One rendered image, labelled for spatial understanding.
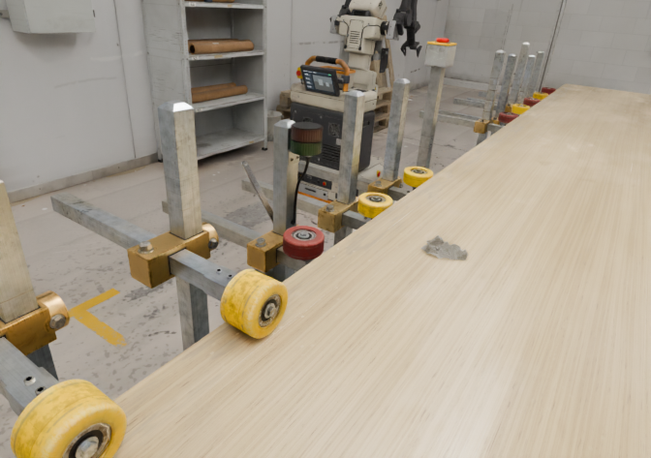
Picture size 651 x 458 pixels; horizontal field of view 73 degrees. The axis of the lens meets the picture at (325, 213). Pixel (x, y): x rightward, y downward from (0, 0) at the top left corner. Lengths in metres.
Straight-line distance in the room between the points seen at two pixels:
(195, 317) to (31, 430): 0.38
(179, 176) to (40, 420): 0.35
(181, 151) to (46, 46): 2.88
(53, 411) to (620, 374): 0.65
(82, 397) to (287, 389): 0.22
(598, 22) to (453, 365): 8.15
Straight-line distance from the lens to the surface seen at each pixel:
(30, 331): 0.63
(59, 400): 0.49
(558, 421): 0.62
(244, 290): 0.59
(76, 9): 3.33
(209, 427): 0.54
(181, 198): 0.69
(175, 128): 0.66
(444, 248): 0.86
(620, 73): 8.62
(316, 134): 0.81
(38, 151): 3.56
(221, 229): 1.00
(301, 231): 0.86
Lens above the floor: 1.32
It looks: 26 degrees down
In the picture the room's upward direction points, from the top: 4 degrees clockwise
